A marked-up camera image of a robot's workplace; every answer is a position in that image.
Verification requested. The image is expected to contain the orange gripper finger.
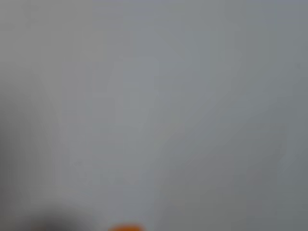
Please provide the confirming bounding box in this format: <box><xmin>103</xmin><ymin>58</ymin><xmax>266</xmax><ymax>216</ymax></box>
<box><xmin>107</xmin><ymin>223</ymin><xmax>147</xmax><ymax>231</ymax></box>

